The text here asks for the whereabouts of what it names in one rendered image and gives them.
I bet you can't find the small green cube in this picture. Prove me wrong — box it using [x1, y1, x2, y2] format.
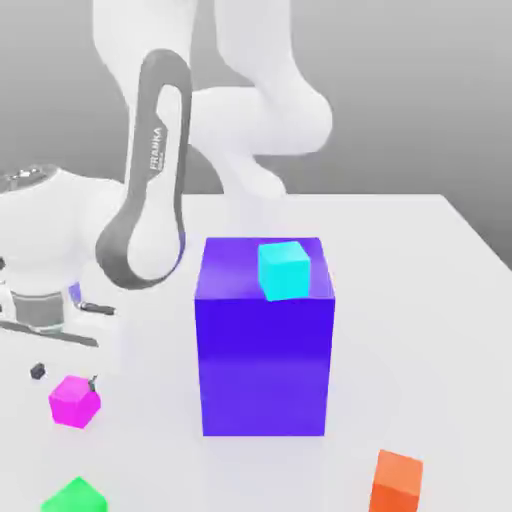
[39, 476, 110, 512]

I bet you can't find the large blue box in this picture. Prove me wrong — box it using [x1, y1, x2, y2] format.
[194, 236, 336, 438]

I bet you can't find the small orange cube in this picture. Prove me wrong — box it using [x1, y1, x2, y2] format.
[367, 448, 425, 512]

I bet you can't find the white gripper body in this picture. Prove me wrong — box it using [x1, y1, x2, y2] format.
[0, 318, 123, 373]

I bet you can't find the small magenta cube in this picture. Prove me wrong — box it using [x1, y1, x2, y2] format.
[47, 374, 102, 430]

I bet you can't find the small cyan cube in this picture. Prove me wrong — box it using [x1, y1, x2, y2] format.
[257, 240, 312, 303]

